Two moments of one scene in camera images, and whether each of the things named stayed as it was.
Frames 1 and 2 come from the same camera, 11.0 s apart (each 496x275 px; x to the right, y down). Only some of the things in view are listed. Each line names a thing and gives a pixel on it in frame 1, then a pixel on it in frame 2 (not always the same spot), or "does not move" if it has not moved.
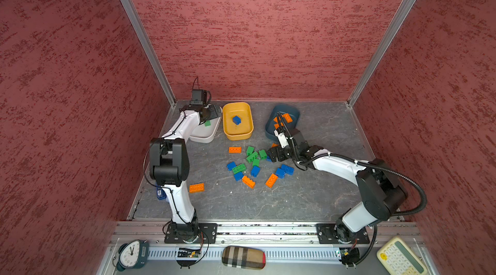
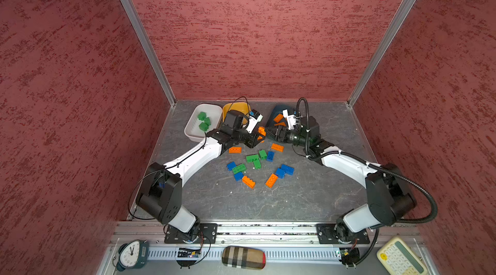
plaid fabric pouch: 243,257 does not move
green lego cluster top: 249,150 to 203,126
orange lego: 194,188 to 261,130
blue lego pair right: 280,172 does not move
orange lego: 234,150 does not move
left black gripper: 213,115 to 252,141
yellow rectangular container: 243,131 does not move
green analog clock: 133,254 does not move
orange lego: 248,182 does not move
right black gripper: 273,156 to 278,135
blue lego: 238,176 does not move
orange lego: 271,180 does not move
